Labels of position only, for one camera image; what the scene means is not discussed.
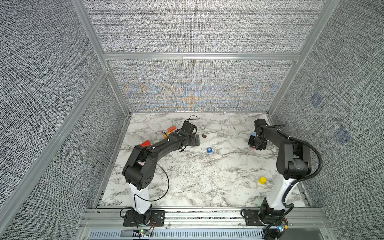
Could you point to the red rectangular wood block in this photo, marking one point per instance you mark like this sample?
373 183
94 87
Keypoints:
146 143

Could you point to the orange-red wood block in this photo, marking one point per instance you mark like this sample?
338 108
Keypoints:
172 128

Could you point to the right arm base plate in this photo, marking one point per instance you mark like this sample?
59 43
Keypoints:
253 219

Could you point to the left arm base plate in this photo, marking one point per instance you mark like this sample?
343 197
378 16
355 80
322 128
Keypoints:
148 219

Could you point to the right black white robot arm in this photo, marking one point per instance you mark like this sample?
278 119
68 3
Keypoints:
293 164

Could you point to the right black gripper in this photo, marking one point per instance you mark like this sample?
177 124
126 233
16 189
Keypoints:
250 142

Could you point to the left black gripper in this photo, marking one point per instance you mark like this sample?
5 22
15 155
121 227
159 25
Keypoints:
194 142

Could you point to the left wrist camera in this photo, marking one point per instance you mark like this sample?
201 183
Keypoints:
189 128

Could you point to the yellow wood cylinder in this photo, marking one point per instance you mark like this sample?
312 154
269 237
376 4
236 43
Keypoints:
262 180

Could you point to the aluminium front rail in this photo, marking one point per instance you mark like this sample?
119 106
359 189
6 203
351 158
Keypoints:
202 224

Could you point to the aluminium enclosure frame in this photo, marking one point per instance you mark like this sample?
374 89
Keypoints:
22 191

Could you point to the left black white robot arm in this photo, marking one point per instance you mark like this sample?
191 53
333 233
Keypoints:
139 170

